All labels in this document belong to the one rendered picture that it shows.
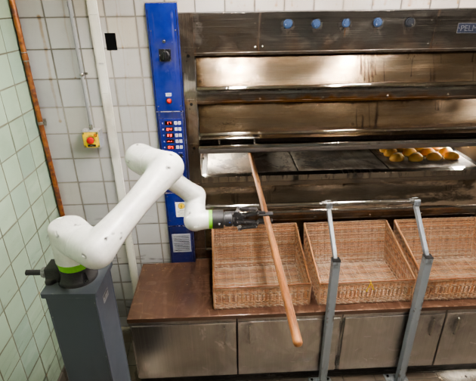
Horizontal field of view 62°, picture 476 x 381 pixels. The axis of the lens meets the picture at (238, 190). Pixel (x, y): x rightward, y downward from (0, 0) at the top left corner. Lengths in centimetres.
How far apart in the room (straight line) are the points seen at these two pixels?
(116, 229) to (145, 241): 129
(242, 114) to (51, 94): 106
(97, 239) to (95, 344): 51
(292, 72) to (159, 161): 106
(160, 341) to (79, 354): 74
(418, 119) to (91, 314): 202
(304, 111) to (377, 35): 55
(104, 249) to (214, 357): 133
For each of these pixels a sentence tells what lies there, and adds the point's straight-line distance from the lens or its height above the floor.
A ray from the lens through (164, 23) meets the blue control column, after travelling 222.
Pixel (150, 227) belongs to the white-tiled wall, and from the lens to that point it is 263.
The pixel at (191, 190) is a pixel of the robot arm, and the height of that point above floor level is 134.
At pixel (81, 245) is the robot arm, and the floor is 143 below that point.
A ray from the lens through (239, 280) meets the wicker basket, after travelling 250.
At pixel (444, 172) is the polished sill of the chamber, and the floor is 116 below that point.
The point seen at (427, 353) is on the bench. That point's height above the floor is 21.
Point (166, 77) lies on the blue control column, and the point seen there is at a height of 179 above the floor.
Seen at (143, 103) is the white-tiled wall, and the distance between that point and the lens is 232.
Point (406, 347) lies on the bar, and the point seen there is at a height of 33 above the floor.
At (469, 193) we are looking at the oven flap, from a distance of 296.
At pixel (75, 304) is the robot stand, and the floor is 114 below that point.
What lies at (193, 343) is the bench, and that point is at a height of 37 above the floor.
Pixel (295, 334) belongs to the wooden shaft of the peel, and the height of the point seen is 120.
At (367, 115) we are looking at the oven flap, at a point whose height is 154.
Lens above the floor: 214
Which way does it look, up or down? 25 degrees down
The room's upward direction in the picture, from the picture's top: 1 degrees counter-clockwise
